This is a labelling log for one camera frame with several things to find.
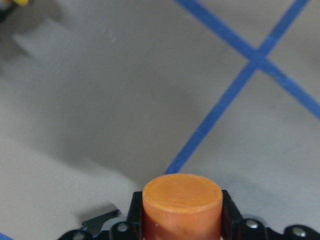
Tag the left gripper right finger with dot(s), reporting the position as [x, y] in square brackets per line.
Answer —
[231, 218]

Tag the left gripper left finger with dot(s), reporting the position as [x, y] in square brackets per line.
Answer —
[135, 217]

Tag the plain orange cylinder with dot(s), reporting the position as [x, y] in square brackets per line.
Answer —
[182, 207]

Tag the yellow push button switch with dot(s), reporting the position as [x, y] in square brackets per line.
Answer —
[8, 6]

